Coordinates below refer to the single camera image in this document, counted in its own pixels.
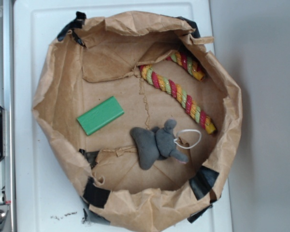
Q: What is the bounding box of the short multicolour rope piece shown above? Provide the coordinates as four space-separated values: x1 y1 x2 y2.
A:
166 50 206 82

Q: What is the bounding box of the brown paper bag bin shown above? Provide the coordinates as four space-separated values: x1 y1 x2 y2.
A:
32 11 243 232

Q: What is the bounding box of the long multicolour rope piece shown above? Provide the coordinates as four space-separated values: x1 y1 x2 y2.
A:
138 64 217 135

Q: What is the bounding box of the metal frame rail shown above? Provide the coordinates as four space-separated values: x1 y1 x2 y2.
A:
0 0 17 232

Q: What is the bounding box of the gray plush elephant toy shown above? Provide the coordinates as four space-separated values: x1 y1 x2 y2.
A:
130 119 202 170

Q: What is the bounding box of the white plastic tray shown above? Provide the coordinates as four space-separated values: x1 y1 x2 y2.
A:
13 1 233 232

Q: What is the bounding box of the green rectangular block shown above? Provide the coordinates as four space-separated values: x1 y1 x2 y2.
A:
77 96 124 136

